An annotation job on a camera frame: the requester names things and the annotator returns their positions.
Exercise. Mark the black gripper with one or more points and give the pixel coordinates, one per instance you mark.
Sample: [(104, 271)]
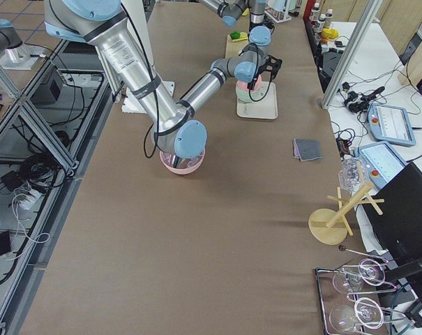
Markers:
[(256, 83)]

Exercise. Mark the small pink bowl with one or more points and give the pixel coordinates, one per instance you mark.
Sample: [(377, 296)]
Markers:
[(244, 85)]

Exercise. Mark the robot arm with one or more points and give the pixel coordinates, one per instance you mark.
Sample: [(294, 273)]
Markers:
[(104, 25), (230, 13)]

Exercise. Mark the large pink bowl with ice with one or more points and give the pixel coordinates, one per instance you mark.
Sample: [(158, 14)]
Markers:
[(193, 164)]

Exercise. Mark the stacked green bowls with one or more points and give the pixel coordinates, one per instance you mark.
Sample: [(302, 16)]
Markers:
[(249, 96)]

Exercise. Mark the cream rabbit tray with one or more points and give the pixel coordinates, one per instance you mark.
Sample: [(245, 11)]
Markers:
[(266, 109)]

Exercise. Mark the bamboo cutting board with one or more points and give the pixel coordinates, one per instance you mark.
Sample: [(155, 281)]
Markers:
[(234, 46)]

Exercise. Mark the green lime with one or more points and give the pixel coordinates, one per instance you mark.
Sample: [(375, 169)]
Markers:
[(235, 35)]

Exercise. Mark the pastel cup rack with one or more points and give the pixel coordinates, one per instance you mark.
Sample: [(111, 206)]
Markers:
[(282, 10)]

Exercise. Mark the purple cloth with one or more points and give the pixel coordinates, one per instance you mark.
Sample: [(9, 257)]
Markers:
[(296, 151)]

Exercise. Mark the grey folded cloth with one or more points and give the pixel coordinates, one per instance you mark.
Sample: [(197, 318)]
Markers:
[(309, 150)]

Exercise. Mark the metal scoop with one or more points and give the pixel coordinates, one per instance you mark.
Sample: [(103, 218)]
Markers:
[(179, 163)]

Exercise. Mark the blue teach pendant tablet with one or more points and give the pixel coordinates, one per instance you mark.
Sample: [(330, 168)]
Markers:
[(391, 124)]

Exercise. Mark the wooden mug tree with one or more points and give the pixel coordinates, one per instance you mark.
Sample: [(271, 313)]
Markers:
[(331, 227)]

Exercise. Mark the black monitor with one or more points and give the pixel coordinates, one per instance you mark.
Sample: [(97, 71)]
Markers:
[(399, 227)]

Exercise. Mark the wine glass rack tray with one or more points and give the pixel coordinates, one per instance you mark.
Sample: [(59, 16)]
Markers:
[(349, 296)]

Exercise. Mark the aluminium frame post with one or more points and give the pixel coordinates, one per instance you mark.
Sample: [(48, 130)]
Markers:
[(355, 41)]

